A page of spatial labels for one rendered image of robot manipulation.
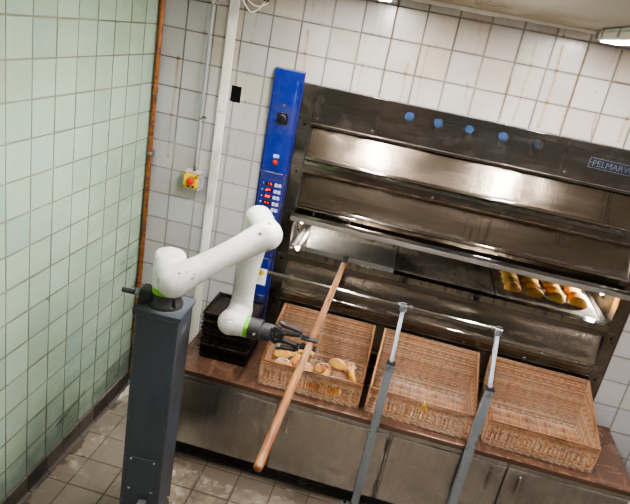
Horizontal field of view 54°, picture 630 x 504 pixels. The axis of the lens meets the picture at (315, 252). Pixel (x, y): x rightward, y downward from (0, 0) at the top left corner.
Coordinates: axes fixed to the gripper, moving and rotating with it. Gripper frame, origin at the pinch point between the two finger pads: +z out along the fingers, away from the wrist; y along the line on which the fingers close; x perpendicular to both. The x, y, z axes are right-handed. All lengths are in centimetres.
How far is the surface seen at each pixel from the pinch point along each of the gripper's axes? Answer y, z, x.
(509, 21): -140, 51, -101
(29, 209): -31, -124, 8
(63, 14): -108, -124, -12
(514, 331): 16, 100, -101
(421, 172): -60, 29, -100
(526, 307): 0, 102, -101
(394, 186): -49, 16, -101
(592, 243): -43, 123, -104
